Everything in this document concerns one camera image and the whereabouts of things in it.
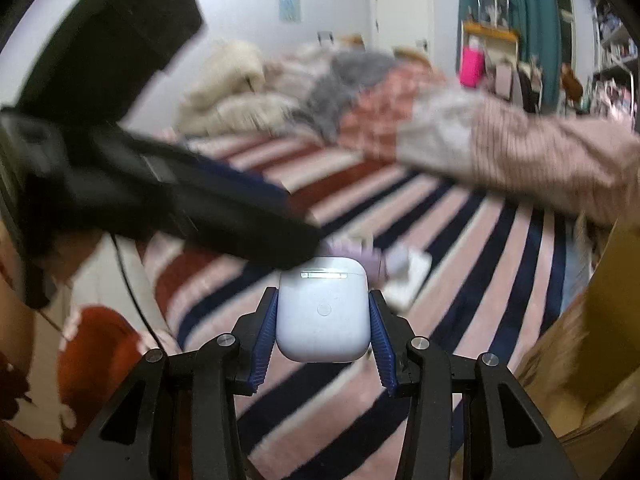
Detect pink bag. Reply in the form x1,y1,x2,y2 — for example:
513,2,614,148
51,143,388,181
459,46,485,88

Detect patchwork pink grey duvet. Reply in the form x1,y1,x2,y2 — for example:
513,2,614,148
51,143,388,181
265,47,639,226

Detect white power bank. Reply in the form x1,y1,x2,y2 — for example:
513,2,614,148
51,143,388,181
382,249,433,314

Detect blue wall poster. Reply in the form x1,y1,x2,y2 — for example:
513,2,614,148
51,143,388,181
278,0,302,24

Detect white door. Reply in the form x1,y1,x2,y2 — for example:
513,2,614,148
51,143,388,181
373,0,433,54

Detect brown cardboard box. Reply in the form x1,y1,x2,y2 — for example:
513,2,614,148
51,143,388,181
515,223,639,479

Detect lavender small box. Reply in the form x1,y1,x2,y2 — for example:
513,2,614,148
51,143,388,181
383,244,410,280

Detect cream fluffy blanket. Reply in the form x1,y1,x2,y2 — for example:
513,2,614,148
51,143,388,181
174,40,297,136

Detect purple carton box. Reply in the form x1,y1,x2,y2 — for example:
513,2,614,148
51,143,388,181
319,238,386,283

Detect teal curtain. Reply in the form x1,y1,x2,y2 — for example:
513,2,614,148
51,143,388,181
458,0,562,113

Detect yellow wooden shelf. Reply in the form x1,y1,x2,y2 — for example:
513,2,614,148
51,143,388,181
459,21,520,65

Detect white earbuds case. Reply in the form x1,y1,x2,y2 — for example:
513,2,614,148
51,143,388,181
276,257,371,363

